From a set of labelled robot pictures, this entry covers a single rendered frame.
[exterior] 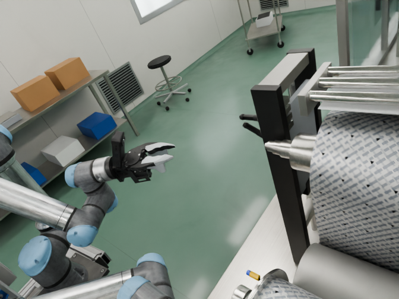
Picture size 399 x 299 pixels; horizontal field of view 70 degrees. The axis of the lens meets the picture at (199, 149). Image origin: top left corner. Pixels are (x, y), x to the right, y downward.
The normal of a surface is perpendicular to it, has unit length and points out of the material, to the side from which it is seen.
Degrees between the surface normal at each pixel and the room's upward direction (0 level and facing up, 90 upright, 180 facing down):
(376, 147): 29
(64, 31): 90
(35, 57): 90
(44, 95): 90
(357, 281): 3
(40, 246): 8
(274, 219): 0
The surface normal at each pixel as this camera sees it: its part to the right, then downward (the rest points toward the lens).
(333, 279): -0.44, -0.61
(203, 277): -0.32, -0.77
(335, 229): -0.58, 0.64
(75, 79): 0.75, 0.15
